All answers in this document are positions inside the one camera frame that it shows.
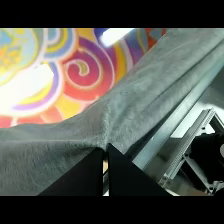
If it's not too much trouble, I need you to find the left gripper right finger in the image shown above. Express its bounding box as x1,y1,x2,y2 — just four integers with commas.
105,143,171,197

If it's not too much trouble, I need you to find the silver frame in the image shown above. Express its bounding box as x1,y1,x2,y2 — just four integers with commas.
102,80,224,197

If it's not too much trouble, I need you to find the grey garment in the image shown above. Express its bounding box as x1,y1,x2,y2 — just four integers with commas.
0,28,224,197

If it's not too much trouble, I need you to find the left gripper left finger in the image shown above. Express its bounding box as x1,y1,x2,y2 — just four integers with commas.
38,147,104,197

